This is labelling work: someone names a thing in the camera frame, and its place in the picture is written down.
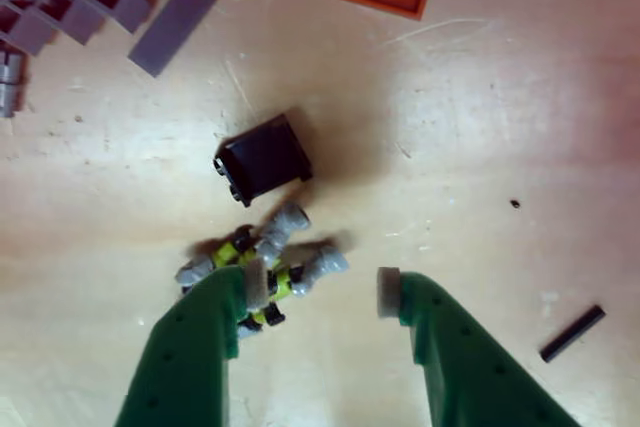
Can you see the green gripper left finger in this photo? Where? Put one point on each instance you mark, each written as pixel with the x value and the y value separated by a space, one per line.
pixel 185 347

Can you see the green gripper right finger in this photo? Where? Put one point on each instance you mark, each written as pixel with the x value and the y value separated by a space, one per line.
pixel 465 362

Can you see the lime and grey figure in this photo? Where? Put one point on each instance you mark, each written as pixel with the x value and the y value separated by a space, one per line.
pixel 285 252

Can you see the black glossy box piece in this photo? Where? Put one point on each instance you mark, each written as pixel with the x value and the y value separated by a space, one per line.
pixel 270 159

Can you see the small black bar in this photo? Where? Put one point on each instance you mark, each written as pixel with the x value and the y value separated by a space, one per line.
pixel 572 333

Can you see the grey ribbed connector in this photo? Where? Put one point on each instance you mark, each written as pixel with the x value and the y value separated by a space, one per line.
pixel 9 82

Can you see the grey flat tile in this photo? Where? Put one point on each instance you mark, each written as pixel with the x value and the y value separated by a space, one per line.
pixel 172 27

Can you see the grey arch bricks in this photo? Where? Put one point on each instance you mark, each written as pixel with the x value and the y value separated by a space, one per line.
pixel 75 14

